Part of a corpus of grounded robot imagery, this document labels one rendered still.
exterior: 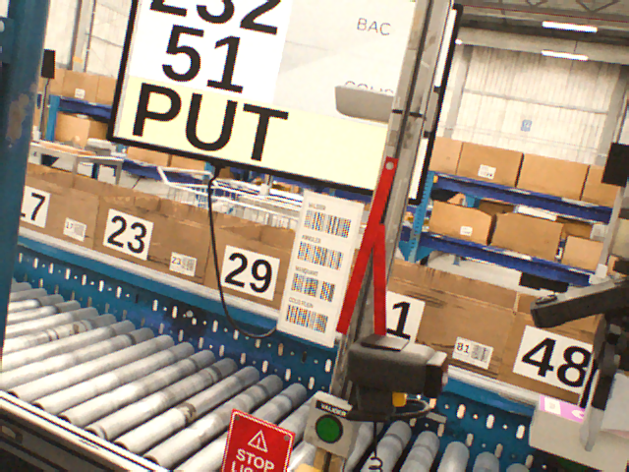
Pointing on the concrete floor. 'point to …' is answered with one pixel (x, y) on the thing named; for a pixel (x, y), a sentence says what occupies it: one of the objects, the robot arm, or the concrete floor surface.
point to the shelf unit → (17, 126)
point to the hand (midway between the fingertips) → (581, 427)
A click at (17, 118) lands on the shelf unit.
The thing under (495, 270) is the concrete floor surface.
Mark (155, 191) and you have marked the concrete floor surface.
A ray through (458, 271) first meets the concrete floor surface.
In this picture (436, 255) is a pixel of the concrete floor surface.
